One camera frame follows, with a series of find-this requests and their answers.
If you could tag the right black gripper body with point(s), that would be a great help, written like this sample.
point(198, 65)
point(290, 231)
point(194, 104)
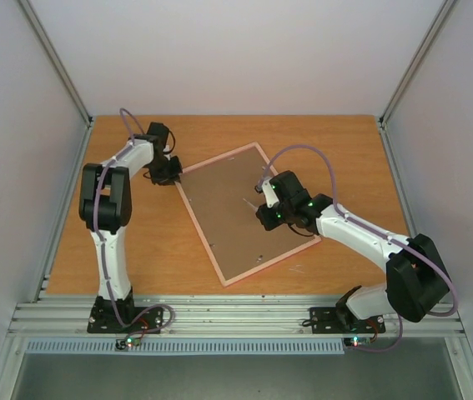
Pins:
point(266, 214)

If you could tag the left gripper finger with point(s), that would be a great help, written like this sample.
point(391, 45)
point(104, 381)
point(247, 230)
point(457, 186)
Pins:
point(161, 178)
point(174, 169)

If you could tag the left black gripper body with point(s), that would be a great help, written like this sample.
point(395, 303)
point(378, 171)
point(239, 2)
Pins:
point(160, 165)

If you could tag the pink picture frame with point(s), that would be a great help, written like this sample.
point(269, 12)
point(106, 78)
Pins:
point(235, 241)

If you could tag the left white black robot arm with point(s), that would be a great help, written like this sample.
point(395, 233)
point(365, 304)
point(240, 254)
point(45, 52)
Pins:
point(106, 206)

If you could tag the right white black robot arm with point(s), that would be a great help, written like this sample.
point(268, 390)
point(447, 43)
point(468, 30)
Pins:
point(415, 276)

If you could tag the right small circuit board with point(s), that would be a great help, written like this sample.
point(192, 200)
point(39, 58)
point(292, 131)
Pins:
point(357, 341)

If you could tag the small circuit board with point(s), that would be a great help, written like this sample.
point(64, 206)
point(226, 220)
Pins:
point(128, 343)
point(357, 341)

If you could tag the left small circuit board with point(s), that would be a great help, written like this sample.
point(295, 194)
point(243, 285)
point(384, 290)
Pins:
point(128, 343)

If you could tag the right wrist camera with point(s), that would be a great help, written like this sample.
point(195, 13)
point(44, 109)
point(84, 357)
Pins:
point(269, 189)

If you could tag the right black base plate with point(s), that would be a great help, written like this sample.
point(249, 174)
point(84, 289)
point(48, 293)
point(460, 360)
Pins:
point(324, 320)

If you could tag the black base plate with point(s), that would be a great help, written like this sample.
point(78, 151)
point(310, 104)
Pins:
point(324, 320)
point(105, 321)

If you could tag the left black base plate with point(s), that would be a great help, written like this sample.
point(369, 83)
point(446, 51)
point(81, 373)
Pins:
point(105, 321)

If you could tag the left aluminium corner post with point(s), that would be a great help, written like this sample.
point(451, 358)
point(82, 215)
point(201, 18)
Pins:
point(34, 21)

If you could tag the aluminium corner post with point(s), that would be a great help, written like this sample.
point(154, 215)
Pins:
point(34, 21)
point(421, 53)

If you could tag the aluminium rail base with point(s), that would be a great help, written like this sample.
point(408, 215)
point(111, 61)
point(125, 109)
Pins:
point(197, 316)

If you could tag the grey slotted cable duct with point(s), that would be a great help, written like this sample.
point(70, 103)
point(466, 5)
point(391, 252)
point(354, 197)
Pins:
point(160, 346)

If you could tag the right aluminium corner post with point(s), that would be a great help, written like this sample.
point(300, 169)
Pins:
point(421, 53)

